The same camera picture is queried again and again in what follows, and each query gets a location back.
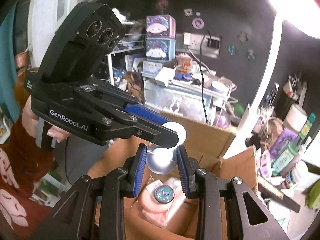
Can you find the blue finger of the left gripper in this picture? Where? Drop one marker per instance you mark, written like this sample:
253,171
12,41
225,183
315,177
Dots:
144,129
147,114

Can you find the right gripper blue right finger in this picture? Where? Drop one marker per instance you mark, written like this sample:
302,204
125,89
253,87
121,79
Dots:
247,216

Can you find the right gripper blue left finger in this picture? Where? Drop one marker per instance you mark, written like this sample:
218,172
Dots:
94,207

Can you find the red sleeve forearm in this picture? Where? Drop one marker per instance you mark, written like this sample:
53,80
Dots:
23,165

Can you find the left hand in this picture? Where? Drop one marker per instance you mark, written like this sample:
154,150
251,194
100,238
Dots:
42,124

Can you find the clear storage drawer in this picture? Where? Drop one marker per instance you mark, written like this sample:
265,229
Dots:
181,99

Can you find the blue glitter round tin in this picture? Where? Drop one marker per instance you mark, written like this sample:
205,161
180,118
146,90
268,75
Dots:
164,194

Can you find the blue cartoon box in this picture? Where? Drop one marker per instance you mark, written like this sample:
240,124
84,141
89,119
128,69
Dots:
160,49

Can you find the green bottle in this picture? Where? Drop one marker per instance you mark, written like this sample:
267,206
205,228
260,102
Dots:
292,148

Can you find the white pill bottle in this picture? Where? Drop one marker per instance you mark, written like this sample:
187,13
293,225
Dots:
295,175

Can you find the purple cartoon box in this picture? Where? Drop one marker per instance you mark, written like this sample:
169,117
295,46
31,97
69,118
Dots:
160,26

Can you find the green plush toy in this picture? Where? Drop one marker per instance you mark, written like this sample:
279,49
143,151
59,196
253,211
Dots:
313,199

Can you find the purple pack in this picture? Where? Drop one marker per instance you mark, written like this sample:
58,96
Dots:
285,137

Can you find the white tissue roll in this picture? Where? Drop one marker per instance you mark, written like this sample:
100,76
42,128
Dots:
295,118

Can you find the white metal rack frame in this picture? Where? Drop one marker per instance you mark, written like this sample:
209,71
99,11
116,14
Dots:
133,41

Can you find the black camera box left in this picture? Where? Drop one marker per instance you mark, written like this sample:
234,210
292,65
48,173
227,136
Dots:
86,36

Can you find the wall power socket panel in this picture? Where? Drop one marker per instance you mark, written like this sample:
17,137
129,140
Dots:
208,44

